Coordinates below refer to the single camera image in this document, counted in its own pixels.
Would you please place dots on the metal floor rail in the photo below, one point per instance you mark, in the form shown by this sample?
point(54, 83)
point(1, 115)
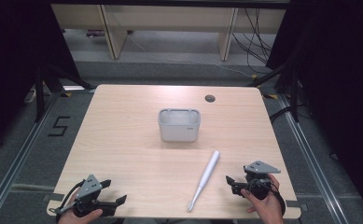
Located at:
point(20, 155)
point(313, 161)

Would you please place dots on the beige wooden desk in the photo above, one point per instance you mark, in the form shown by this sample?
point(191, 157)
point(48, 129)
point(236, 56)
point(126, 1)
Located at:
point(170, 17)

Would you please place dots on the person's left hand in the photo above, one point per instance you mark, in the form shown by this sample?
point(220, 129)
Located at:
point(76, 219)

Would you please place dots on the black metal stand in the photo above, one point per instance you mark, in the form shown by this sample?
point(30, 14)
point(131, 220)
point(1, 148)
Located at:
point(294, 93)
point(39, 93)

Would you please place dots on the white electric toothbrush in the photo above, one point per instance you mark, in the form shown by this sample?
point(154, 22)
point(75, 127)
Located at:
point(207, 173)

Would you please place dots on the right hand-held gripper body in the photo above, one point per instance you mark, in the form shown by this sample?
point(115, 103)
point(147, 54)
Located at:
point(259, 168)

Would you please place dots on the grey plastic holder box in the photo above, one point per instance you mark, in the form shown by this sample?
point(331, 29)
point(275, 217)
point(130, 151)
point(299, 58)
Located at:
point(179, 130)

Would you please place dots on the dark curtain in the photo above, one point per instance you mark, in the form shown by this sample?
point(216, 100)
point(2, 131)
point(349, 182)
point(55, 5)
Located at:
point(8, 62)
point(341, 77)

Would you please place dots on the yellow black tape piece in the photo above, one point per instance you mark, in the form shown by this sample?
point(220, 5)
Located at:
point(66, 94)
point(271, 96)

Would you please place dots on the person's right hand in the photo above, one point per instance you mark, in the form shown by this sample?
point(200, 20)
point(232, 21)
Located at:
point(269, 208)

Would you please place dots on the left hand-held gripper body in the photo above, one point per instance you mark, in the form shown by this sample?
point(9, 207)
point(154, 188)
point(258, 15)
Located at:
point(88, 188)

